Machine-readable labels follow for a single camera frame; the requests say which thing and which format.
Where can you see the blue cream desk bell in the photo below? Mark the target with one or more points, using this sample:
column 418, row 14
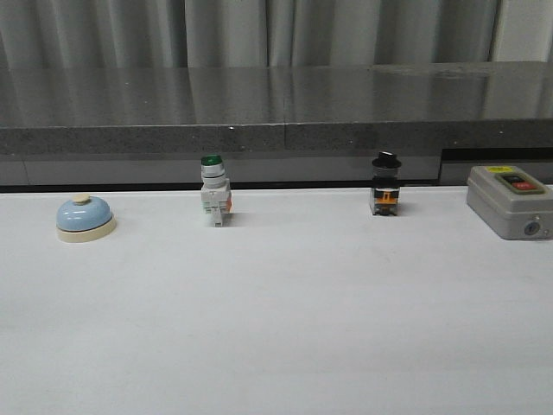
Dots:
column 84, row 218

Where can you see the black rotary selector switch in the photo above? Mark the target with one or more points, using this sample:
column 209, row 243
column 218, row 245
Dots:
column 384, row 195

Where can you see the grey pleated curtain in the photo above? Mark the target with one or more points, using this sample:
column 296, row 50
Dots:
column 69, row 34

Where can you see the grey control switch box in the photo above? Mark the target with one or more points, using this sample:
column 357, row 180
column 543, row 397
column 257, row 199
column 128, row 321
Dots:
column 514, row 204

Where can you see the green push button switch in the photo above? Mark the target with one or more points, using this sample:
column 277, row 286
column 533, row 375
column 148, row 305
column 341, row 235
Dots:
column 216, row 194

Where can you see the grey stone counter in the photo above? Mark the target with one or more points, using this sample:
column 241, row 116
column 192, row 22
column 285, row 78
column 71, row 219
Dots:
column 114, row 129

